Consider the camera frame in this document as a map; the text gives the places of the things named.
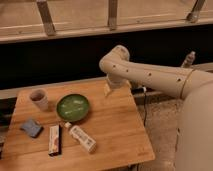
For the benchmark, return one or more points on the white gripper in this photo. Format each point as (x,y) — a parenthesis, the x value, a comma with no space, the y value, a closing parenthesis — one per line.
(113,83)

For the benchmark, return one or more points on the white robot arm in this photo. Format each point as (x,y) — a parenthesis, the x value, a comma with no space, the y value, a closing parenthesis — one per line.
(194,143)

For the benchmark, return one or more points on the clear bottle on ledge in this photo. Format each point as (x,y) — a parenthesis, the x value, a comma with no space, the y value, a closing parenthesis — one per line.
(189,59)

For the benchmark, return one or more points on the green round plate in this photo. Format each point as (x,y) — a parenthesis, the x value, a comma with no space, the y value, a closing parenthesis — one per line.
(73,107)

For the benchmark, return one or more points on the long flat snack box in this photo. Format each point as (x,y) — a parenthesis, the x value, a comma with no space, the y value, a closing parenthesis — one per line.
(54,140)

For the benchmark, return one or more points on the grey ceramic cup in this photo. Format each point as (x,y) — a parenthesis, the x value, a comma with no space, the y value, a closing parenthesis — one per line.
(39,98)

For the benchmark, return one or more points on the blue sponge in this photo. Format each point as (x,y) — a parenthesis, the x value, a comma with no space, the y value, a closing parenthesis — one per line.
(32,128)

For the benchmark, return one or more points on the middle metal railing post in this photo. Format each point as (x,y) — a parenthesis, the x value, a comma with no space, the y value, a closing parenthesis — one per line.
(112,14)

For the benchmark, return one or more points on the metal railing post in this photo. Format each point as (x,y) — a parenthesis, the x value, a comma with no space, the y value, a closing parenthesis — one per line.
(193,16)
(112,14)
(46,17)

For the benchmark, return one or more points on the right metal railing post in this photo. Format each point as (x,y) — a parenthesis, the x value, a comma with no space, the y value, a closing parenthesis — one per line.
(193,16)

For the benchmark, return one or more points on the left metal railing post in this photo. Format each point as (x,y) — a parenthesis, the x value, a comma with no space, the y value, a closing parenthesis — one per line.
(46,17)

